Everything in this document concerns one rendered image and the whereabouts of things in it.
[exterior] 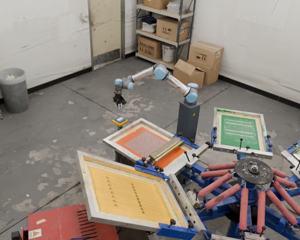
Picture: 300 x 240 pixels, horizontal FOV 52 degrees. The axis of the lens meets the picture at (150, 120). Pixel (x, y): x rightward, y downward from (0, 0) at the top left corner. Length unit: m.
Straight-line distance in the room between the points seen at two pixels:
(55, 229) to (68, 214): 0.15
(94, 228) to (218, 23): 5.28
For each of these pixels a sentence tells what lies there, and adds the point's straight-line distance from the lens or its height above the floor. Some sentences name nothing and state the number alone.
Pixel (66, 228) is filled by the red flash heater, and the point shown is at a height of 1.10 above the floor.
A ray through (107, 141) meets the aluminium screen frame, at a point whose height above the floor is 0.99.
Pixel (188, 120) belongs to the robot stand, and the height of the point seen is 1.04.
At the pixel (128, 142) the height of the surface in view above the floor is 0.96.
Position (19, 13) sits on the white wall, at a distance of 5.83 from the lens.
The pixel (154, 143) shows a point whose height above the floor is 0.96.
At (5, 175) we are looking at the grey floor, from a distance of 4.52.
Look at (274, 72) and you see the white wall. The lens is 6.44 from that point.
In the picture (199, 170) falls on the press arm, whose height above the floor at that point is 1.04.
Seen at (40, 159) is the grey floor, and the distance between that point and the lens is 4.63.
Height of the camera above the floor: 2.92
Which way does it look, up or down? 33 degrees down
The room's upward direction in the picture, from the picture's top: 3 degrees clockwise
